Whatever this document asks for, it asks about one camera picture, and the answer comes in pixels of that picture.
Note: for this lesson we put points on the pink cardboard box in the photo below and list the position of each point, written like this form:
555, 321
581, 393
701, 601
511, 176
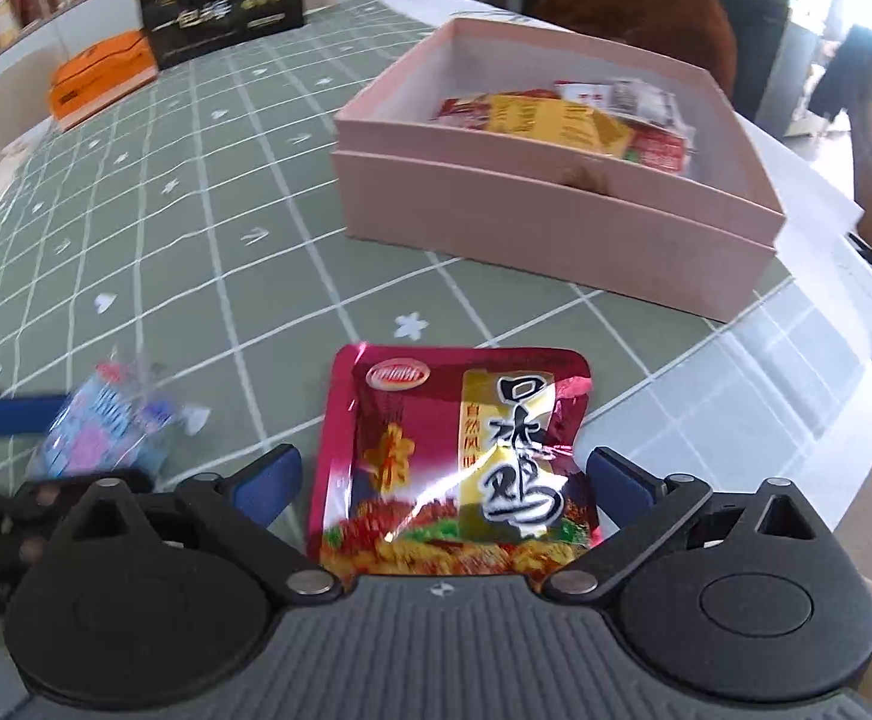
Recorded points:
526, 225

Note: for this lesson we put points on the red and yellow snack packet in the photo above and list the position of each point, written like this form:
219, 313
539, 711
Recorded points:
462, 111

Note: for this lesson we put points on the black cabinet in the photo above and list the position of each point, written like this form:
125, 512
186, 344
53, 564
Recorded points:
751, 52

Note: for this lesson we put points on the blue and pink snack packet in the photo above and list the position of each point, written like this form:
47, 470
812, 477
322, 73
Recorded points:
106, 420

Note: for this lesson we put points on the dark red foil snack packet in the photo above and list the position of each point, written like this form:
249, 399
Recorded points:
436, 450

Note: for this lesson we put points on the green checkered tablecloth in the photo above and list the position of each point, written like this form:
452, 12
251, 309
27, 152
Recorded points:
218, 255

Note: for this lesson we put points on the white silver snack packet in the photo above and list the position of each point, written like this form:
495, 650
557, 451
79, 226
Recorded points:
642, 99

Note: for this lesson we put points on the black gift box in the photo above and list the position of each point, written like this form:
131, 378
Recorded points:
218, 15

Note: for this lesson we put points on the brown fuzzy chair back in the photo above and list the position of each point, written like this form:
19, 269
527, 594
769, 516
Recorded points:
631, 7

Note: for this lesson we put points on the orange flat box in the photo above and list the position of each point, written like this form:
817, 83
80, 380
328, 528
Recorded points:
99, 79

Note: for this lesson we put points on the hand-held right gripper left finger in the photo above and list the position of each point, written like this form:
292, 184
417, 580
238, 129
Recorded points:
267, 480

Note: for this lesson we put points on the red and white snack packet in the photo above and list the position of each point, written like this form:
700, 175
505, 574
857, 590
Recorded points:
582, 90

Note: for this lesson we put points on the red cookie snack packet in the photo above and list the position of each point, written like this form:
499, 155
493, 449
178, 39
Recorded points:
657, 146

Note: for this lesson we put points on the black jacket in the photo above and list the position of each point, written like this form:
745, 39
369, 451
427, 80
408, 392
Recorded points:
863, 67

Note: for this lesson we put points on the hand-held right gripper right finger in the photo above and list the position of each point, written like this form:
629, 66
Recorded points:
623, 480

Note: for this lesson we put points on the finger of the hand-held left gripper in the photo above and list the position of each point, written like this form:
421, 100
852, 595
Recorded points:
1, 532
16, 416

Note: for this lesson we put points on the gold yellow snack packet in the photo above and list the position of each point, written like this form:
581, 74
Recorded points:
556, 120

